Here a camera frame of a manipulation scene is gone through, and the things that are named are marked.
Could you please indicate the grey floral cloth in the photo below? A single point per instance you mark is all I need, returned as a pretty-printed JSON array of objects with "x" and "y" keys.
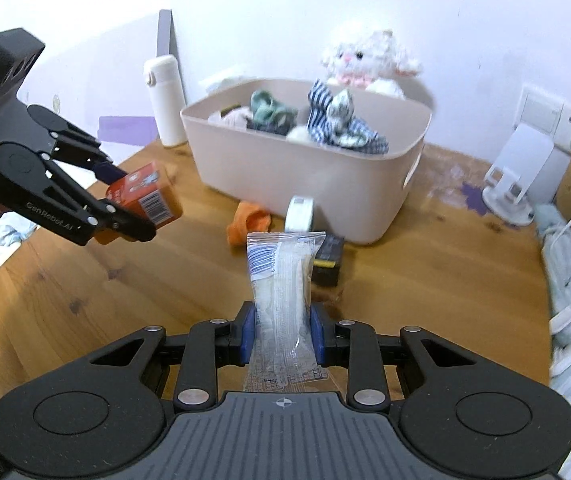
[{"x": 340, "y": 107}]

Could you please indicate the green grey sock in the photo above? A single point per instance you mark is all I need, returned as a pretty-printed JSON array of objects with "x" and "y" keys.
[{"x": 268, "y": 110}]

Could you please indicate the white fluffy dotted sock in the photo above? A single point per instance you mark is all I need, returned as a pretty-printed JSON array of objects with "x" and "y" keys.
[{"x": 298, "y": 134}]

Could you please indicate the black box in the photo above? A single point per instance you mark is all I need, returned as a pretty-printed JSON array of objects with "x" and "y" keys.
[{"x": 328, "y": 265}]

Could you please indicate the white thermos bottle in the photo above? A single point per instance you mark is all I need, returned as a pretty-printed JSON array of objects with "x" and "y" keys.
[{"x": 168, "y": 110}]

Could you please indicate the wooden desktop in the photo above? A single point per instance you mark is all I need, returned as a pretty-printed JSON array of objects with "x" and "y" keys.
[{"x": 115, "y": 285}]

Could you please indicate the white roll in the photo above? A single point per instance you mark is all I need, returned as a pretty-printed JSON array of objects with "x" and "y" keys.
[{"x": 299, "y": 215}]

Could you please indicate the beige sock with purple print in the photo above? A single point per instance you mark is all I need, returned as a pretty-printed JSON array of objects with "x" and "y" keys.
[{"x": 238, "y": 119}]

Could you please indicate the white and purple board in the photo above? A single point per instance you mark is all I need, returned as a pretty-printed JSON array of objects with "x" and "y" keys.
[{"x": 125, "y": 127}]

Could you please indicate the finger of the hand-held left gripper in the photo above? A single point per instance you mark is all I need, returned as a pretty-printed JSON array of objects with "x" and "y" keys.
[
  {"x": 108, "y": 172},
  {"x": 125, "y": 225}
]

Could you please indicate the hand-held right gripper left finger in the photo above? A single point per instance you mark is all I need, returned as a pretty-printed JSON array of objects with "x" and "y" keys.
[{"x": 248, "y": 332}]

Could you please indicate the white wall socket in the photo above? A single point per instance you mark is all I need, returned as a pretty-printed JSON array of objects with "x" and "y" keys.
[{"x": 540, "y": 110}]

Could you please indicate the orange snack packet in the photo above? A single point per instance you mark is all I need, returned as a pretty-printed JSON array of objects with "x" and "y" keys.
[{"x": 145, "y": 195}]

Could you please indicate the light blue cloth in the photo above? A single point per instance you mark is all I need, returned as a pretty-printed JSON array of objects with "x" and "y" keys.
[{"x": 560, "y": 270}]

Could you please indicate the white lamb plush toy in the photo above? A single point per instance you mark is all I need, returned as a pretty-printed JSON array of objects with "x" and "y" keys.
[{"x": 365, "y": 52}]

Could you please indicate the beige plastic storage bin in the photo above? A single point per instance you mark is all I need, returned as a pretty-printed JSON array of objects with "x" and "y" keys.
[{"x": 290, "y": 175}]

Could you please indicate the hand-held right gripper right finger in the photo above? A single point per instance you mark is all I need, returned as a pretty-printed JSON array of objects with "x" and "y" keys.
[{"x": 318, "y": 335}]

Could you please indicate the clear plastic packet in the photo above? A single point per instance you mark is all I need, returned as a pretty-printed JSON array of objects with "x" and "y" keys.
[{"x": 280, "y": 280}]

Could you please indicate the white phone stand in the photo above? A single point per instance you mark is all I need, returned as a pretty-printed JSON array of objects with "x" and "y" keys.
[{"x": 525, "y": 155}]

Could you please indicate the blue checkered cloth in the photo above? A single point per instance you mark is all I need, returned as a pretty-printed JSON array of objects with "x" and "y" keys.
[{"x": 320, "y": 120}]

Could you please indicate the orange sock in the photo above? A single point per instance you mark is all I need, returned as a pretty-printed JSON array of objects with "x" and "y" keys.
[{"x": 248, "y": 222}]

